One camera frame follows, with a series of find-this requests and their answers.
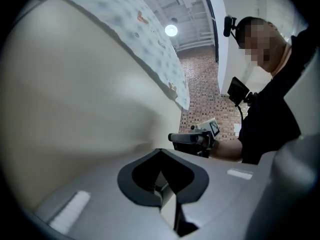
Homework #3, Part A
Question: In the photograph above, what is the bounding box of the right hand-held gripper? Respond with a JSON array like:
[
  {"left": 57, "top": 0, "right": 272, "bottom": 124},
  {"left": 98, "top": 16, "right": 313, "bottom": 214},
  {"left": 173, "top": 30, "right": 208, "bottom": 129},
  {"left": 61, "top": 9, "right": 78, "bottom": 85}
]
[{"left": 167, "top": 117, "right": 222, "bottom": 159}]

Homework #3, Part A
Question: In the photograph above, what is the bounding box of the person's right forearm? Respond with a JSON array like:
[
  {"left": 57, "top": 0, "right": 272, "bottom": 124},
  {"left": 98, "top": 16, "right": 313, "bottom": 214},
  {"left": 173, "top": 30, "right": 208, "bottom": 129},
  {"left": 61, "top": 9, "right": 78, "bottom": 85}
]
[{"left": 211, "top": 138, "right": 244, "bottom": 163}]

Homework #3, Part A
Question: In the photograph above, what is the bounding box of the black chest-mounted device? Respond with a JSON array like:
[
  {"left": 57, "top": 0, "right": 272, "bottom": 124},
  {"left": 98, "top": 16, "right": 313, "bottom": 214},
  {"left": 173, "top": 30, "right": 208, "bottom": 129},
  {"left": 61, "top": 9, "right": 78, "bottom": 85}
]
[{"left": 226, "top": 76, "right": 259, "bottom": 107}]

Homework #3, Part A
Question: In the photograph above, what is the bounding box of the person's black shirt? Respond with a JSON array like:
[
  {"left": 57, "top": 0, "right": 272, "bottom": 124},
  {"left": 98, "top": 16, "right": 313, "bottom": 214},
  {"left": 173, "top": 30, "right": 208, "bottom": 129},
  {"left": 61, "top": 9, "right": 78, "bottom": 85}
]
[{"left": 237, "top": 25, "right": 320, "bottom": 165}]

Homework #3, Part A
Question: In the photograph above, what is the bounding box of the round white ceiling lamp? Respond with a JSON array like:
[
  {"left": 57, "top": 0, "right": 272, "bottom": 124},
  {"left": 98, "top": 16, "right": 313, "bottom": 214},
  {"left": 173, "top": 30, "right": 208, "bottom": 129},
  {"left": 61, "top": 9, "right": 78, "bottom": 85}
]
[{"left": 164, "top": 24, "right": 179, "bottom": 37}]

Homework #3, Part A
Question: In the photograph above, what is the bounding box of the light blue patterned cloth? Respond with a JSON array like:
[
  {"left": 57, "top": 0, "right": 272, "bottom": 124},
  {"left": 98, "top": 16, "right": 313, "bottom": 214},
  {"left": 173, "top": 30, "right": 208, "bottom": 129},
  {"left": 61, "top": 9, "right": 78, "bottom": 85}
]
[{"left": 47, "top": 0, "right": 190, "bottom": 111}]

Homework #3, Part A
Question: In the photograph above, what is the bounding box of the person's head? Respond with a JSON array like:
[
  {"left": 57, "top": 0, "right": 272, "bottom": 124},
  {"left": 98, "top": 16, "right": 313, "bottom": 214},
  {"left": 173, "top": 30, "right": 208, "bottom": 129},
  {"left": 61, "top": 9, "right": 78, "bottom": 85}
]
[{"left": 234, "top": 15, "right": 293, "bottom": 77}]

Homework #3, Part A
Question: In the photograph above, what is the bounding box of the black cable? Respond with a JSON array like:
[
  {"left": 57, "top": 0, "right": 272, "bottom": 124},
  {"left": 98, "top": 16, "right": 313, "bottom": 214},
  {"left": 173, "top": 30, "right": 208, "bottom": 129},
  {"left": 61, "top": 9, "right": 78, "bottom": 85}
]
[{"left": 236, "top": 104, "right": 246, "bottom": 125}]

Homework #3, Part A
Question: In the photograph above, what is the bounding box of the black head-worn camera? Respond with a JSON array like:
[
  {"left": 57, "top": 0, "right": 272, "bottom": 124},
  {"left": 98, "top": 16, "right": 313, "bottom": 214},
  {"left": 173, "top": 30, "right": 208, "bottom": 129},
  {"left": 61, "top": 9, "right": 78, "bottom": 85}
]
[{"left": 223, "top": 14, "right": 238, "bottom": 39}]

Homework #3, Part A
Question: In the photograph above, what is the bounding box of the black vertical rail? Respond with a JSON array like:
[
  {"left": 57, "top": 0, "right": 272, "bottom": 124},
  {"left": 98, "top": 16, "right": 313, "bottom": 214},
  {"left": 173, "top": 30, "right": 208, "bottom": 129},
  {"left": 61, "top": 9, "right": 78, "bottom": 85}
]
[{"left": 202, "top": 0, "right": 221, "bottom": 64}]

